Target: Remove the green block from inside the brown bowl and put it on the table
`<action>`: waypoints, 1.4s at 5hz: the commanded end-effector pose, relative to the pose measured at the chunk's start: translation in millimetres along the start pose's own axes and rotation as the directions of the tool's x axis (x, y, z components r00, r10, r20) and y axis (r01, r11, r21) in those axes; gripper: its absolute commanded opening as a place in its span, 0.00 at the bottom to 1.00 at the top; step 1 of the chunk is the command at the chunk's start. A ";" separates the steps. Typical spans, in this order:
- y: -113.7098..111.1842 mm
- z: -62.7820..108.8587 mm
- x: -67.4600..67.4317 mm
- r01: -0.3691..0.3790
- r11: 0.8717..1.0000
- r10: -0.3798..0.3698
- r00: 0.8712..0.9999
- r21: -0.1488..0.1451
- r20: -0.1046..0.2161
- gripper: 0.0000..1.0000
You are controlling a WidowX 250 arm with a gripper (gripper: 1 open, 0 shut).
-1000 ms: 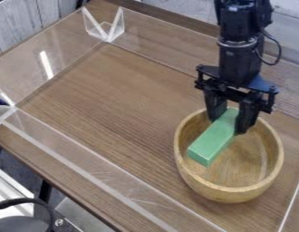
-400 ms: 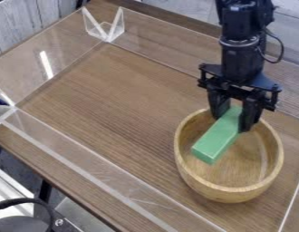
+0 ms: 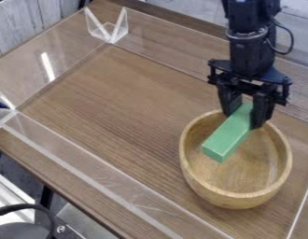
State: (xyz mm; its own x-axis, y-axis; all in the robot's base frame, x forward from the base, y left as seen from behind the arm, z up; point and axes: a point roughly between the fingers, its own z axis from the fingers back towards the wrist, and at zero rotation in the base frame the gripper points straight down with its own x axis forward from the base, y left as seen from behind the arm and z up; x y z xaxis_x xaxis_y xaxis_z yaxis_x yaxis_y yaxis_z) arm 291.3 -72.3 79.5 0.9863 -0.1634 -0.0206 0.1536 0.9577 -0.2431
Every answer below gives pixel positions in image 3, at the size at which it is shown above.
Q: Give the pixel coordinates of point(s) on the light wooden bowl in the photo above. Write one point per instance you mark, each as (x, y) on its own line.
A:
(249, 178)

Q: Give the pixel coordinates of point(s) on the black chair armrest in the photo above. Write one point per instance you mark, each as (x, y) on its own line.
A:
(25, 228)

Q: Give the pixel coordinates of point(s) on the clear acrylic corner bracket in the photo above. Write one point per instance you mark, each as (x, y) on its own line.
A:
(109, 32)

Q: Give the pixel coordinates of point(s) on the green rectangular block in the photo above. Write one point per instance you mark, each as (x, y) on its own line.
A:
(225, 139)

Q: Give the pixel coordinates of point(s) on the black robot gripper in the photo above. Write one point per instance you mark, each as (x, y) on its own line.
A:
(249, 74)

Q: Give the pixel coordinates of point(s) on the black table leg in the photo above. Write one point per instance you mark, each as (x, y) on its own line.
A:
(47, 197)

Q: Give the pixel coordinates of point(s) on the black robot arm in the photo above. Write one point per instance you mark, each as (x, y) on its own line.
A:
(248, 15)

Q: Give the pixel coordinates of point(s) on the clear acrylic tray wall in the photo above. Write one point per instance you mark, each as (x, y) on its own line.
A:
(97, 111)

